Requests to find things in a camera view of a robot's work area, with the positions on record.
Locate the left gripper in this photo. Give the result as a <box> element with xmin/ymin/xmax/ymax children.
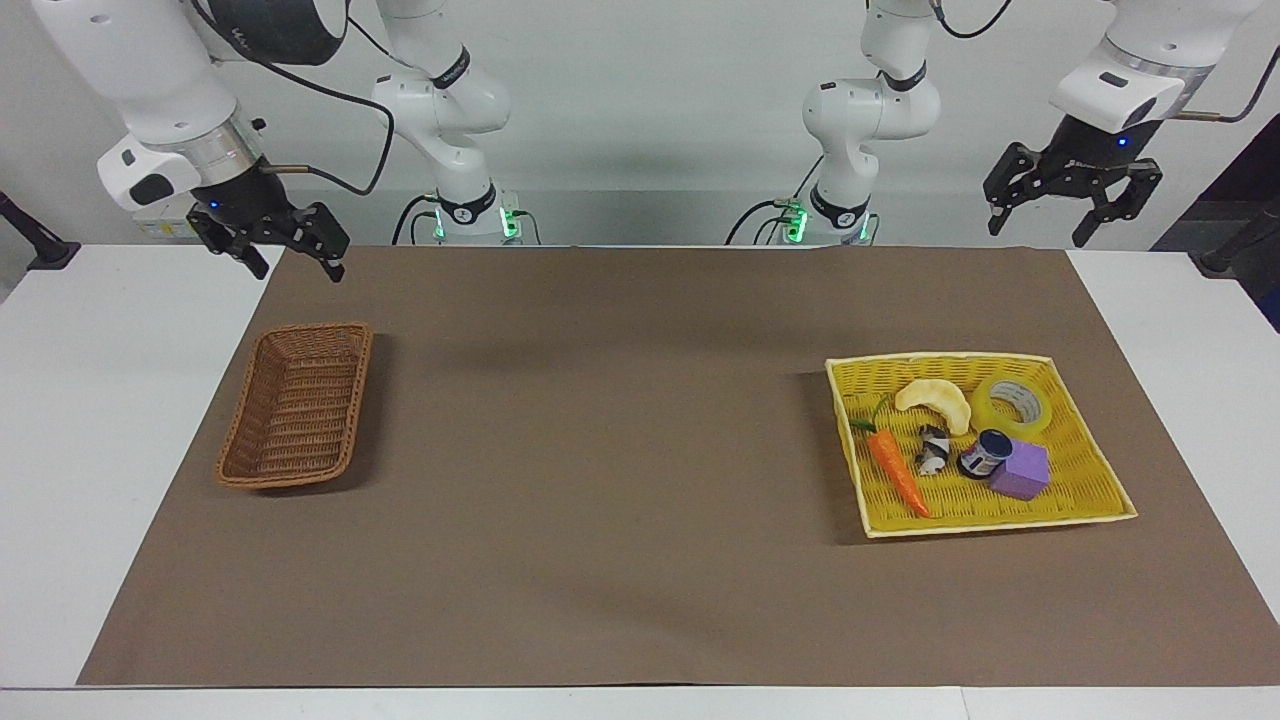
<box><xmin>982</xmin><ymin>115</ymin><xmax>1165</xmax><ymax>249</ymax></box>

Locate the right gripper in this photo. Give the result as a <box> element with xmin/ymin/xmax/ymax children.
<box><xmin>187</xmin><ymin>163</ymin><xmax>352</xmax><ymax>284</ymax></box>

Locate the brown wicker basket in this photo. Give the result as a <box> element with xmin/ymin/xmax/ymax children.
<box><xmin>215</xmin><ymin>321</ymin><xmax>375</xmax><ymax>492</ymax></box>

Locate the yellow tape roll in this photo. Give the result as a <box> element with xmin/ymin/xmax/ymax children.
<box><xmin>971</xmin><ymin>374</ymin><xmax>1055</xmax><ymax>439</ymax></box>

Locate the yellow woven basket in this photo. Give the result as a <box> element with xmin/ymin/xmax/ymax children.
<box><xmin>825</xmin><ymin>352</ymin><xmax>1140</xmax><ymax>540</ymax></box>

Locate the black stand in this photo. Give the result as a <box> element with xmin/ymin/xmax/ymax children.
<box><xmin>1195</xmin><ymin>200</ymin><xmax>1280</xmax><ymax>277</ymax></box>
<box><xmin>0</xmin><ymin>190</ymin><xmax>82</xmax><ymax>272</ymax></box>

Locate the pale toy banana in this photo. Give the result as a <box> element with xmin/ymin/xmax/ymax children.
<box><xmin>894</xmin><ymin>378</ymin><xmax>973</xmax><ymax>437</ymax></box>

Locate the dark blue small can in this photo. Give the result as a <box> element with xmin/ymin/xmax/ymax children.
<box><xmin>957</xmin><ymin>429</ymin><xmax>1014</xmax><ymax>482</ymax></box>

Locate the purple block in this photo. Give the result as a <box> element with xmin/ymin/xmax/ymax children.
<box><xmin>990</xmin><ymin>440</ymin><xmax>1052</xmax><ymax>502</ymax></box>

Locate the black and white small toy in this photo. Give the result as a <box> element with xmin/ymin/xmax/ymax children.
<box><xmin>915</xmin><ymin>424</ymin><xmax>953</xmax><ymax>477</ymax></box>

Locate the orange toy carrot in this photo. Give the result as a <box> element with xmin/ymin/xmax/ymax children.
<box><xmin>855</xmin><ymin>395</ymin><xmax>933</xmax><ymax>520</ymax></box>

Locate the black cable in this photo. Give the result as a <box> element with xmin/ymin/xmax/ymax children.
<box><xmin>725</xmin><ymin>155</ymin><xmax>827</xmax><ymax>247</ymax></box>
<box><xmin>190</xmin><ymin>0</ymin><xmax>399</xmax><ymax>198</ymax></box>
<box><xmin>1170</xmin><ymin>72</ymin><xmax>1280</xmax><ymax>124</ymax></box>
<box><xmin>930</xmin><ymin>0</ymin><xmax>1014</xmax><ymax>41</ymax></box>
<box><xmin>391</xmin><ymin>193</ymin><xmax>442</xmax><ymax>247</ymax></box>

